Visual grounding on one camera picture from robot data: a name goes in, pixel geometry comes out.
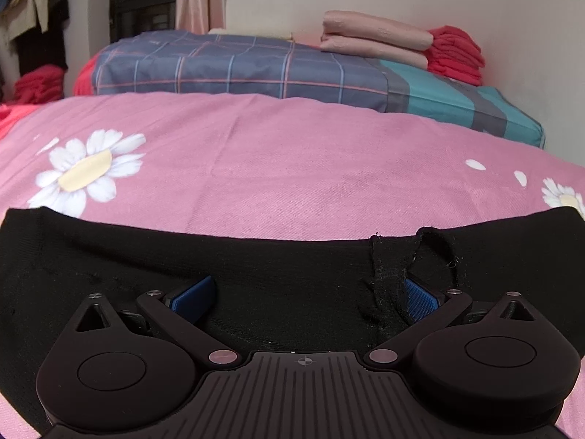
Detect folded red blanket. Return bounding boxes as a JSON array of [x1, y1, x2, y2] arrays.
[[424, 26, 485, 86]]

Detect hanging clothes rack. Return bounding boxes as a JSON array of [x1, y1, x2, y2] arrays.
[[1, 0, 69, 75]]

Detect lower pink rolled pillow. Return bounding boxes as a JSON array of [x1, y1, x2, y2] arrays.
[[319, 35, 429, 70]]

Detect pink floral bed sheet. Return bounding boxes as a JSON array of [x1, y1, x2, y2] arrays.
[[0, 91, 585, 439]]

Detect blue plaid teal quilt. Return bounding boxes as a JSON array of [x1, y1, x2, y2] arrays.
[[89, 30, 546, 148]]

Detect red fleece blanket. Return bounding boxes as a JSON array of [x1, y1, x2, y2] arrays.
[[1, 53, 99, 140]]

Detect black pants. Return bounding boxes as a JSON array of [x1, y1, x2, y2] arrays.
[[1, 208, 584, 430]]

